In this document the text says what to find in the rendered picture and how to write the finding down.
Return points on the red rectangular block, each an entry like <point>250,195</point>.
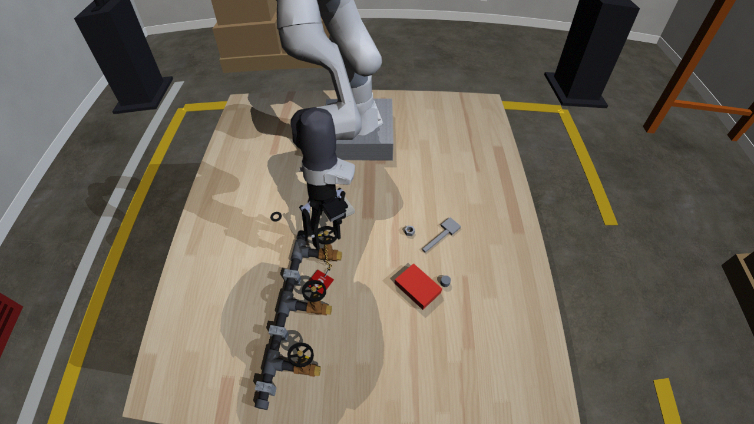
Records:
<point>418,286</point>

